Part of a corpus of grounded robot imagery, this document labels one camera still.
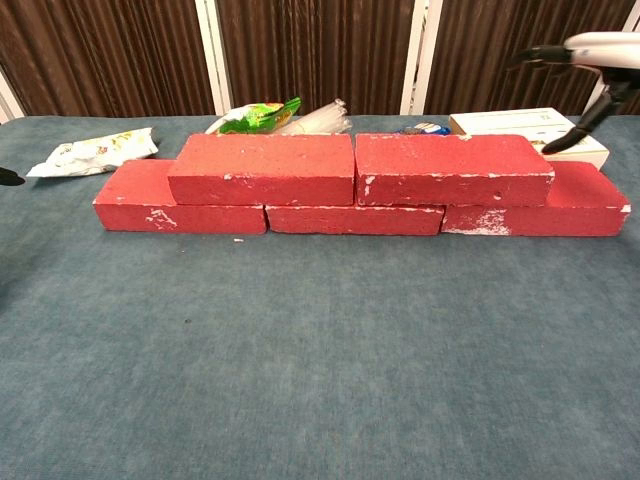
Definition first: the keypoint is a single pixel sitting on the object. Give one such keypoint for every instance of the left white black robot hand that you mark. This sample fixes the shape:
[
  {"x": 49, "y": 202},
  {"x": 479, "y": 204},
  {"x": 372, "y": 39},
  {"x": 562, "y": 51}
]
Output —
[{"x": 10, "y": 178}]

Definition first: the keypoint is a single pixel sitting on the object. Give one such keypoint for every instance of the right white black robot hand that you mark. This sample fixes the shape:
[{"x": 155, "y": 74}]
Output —
[{"x": 610, "y": 50}]

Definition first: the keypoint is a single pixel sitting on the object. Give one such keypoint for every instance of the red brick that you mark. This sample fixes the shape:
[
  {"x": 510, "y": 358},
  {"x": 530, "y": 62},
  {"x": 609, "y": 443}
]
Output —
[
  {"x": 260, "y": 160},
  {"x": 350, "y": 220},
  {"x": 450, "y": 160},
  {"x": 575, "y": 210},
  {"x": 135, "y": 215}
]

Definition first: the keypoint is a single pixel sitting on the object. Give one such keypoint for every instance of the white crumpled snack bag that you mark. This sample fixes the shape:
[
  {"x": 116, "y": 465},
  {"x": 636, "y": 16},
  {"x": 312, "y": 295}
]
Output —
[{"x": 85, "y": 155}]

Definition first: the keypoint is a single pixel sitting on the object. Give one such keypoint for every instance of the white flat cardboard box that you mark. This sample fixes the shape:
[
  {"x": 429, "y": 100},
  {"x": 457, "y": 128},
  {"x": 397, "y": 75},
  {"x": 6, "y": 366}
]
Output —
[{"x": 500, "y": 122}]

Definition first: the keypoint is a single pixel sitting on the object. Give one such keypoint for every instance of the blue cookie packet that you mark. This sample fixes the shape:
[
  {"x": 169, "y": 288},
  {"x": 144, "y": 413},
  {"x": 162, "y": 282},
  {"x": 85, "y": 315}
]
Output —
[{"x": 425, "y": 129}]

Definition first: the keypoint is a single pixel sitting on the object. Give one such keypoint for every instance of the green snack bag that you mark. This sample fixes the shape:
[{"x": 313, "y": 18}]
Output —
[{"x": 255, "y": 117}]

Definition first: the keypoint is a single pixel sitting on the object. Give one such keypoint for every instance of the bundle of clear plastic straws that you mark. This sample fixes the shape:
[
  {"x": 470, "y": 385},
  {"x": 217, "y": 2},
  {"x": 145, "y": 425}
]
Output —
[{"x": 320, "y": 120}]

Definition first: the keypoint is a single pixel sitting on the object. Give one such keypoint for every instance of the blue felt table cover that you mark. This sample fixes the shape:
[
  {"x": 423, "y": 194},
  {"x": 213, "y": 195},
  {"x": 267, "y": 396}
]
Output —
[{"x": 300, "y": 375}]

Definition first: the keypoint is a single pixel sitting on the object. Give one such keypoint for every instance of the brown partition panel white frame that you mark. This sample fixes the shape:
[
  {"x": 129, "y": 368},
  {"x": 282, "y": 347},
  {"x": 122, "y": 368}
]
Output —
[
  {"x": 315, "y": 50},
  {"x": 100, "y": 50},
  {"x": 500, "y": 30},
  {"x": 631, "y": 100}
]

